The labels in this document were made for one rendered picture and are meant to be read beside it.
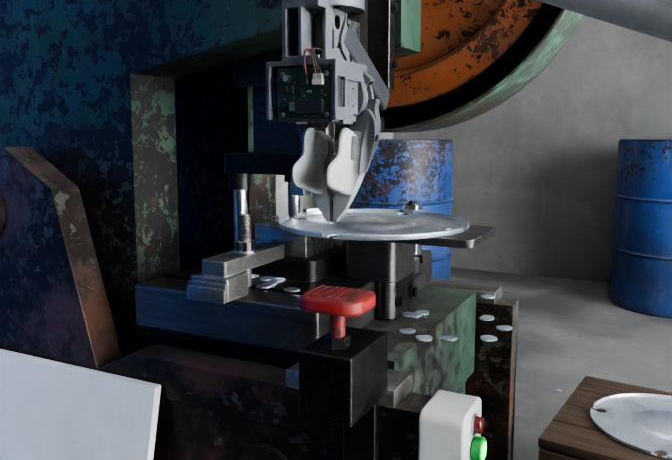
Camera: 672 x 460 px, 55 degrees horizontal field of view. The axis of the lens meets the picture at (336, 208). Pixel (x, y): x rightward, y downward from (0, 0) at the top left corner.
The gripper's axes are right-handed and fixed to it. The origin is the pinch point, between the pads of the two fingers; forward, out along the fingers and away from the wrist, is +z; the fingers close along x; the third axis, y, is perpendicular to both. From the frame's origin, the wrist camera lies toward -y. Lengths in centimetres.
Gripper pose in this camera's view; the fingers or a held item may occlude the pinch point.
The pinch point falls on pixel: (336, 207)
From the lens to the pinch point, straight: 64.5
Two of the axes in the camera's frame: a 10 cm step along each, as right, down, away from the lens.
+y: -4.5, 1.0, -8.9
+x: 8.9, 0.6, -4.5
